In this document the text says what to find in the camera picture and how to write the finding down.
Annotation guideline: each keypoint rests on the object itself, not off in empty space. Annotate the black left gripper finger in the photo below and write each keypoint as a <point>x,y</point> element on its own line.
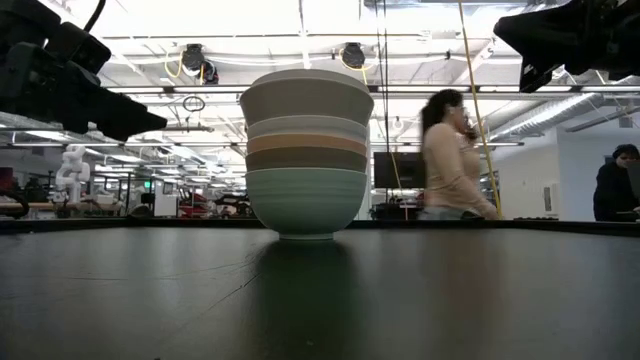
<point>127,120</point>

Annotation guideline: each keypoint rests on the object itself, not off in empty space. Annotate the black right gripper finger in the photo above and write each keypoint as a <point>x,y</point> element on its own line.
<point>540,40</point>

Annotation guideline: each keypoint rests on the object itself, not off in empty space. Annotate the orange bowl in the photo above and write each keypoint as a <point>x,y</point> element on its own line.
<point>305,142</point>

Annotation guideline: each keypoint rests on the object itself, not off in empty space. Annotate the dark brown bowl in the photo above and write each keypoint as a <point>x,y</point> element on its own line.
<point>305,160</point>

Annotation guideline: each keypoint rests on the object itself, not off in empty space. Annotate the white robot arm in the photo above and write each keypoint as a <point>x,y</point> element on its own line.
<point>72,172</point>

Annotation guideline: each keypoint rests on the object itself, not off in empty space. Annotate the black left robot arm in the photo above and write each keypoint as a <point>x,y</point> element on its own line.
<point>25,20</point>

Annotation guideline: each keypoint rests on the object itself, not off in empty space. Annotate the person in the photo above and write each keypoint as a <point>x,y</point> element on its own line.
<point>450,165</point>
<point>612,195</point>

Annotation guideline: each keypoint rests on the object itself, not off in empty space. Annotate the black monitor screen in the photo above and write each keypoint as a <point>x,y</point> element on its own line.
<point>397,170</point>

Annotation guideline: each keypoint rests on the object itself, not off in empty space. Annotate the mint green bowl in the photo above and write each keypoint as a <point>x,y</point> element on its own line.
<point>305,200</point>

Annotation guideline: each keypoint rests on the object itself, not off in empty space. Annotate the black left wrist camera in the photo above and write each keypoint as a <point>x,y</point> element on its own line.
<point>82,50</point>

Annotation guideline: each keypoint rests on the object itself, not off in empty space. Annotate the silver ceiling duct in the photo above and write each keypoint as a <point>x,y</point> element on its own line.
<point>565,110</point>

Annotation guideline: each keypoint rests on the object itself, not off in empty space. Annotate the white wall box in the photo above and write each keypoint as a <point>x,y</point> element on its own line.
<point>550,198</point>

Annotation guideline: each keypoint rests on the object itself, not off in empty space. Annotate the black table frame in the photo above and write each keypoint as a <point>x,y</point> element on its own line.
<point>550,226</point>

